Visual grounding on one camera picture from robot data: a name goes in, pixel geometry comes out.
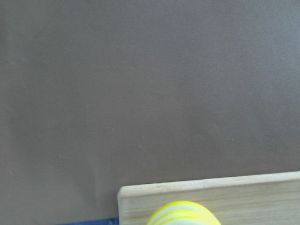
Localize wooden cutting board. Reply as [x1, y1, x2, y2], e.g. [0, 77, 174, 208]
[117, 172, 300, 225]

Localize yellow lemon slice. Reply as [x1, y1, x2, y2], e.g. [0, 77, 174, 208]
[147, 201, 220, 225]

